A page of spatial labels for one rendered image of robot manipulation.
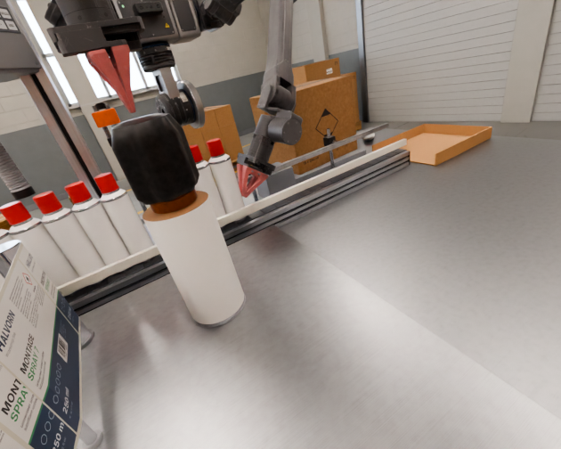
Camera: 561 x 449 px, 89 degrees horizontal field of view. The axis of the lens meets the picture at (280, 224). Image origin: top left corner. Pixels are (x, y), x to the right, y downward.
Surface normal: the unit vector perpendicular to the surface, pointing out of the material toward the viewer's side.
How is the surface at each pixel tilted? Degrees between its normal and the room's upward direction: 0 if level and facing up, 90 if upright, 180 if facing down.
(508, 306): 0
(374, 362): 0
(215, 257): 90
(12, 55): 90
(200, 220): 90
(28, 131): 90
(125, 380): 0
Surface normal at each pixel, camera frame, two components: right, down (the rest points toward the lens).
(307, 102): 0.56, 0.29
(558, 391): -0.21, -0.86
